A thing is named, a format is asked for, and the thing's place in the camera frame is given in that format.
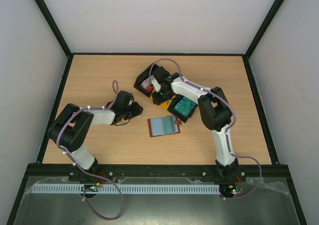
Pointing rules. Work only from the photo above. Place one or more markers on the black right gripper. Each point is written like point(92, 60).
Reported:
point(161, 97)

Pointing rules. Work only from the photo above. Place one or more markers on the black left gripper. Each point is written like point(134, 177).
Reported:
point(137, 112)

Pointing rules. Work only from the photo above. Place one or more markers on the brown leather card holder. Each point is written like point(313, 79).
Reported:
point(161, 126)

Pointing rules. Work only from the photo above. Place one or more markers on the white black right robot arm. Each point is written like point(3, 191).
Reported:
point(214, 111)

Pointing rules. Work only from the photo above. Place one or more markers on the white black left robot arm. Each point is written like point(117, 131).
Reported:
point(70, 128)

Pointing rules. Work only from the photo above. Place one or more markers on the red white card stack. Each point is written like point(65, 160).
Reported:
point(146, 86)

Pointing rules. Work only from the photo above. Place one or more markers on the green card stack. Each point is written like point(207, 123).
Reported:
point(185, 106)

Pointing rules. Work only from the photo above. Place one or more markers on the yellow plastic bin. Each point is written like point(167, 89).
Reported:
point(165, 105)

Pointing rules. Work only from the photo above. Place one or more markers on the black plastic bin right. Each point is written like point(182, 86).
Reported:
point(178, 115)

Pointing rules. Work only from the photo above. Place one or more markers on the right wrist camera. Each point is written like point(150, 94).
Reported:
point(155, 84)

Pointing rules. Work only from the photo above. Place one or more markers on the light blue cable duct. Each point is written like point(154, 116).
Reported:
point(126, 189)

